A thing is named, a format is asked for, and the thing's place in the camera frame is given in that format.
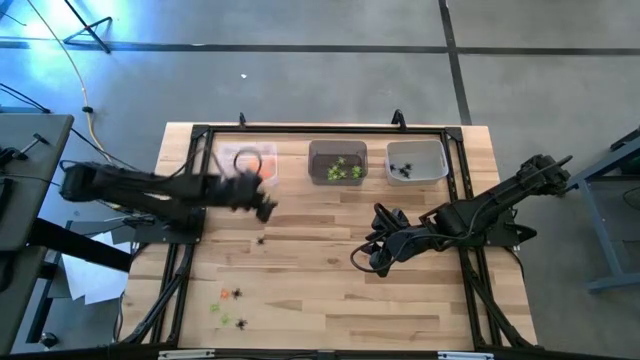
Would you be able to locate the blue-grey metal table frame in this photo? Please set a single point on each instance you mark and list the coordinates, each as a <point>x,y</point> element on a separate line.
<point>597,235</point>

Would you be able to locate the smoky grey plastic bin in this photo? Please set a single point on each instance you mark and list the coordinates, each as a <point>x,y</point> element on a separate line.
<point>320,150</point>

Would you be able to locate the black tripod stand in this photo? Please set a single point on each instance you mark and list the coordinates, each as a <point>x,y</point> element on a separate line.
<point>89,31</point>

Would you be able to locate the black clamp with silver rod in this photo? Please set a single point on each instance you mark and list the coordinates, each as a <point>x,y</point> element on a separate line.
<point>140,220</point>

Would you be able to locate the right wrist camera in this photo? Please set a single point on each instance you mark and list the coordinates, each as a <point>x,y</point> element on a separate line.
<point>401,220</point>

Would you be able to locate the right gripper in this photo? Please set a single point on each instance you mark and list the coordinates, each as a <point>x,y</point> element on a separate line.
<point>392,250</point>

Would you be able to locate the black caster wheel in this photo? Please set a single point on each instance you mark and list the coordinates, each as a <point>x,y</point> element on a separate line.
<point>48,341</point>

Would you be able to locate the white plastic bin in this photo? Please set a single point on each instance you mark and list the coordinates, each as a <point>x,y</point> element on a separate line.
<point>430,155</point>

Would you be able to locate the white light bar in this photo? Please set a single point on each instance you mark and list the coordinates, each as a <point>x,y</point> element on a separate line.
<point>185,354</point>
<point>465,356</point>

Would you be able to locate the black desk clamp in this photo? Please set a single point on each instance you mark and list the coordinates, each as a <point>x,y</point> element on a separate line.
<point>11,154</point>

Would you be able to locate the dark table edge clamp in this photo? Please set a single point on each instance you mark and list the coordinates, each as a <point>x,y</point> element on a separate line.
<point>398,120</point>
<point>242,120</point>

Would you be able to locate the clear plastic bin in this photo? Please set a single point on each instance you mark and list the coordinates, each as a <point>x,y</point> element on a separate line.
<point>227,150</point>

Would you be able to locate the black support beam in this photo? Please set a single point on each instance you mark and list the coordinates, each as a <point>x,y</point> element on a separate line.
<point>75,245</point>

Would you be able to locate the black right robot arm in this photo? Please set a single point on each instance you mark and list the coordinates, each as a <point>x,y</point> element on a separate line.
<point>475,215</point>

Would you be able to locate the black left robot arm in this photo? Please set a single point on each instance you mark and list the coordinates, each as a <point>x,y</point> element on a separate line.
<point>140,187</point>

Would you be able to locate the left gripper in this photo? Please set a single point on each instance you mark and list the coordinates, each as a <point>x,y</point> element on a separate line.
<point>247,192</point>

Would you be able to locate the grey side table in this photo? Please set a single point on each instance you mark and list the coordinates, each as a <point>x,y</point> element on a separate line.
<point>35,200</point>
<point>15,300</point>

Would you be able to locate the white paper sheets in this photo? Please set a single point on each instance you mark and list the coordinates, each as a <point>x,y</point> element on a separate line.
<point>90,280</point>

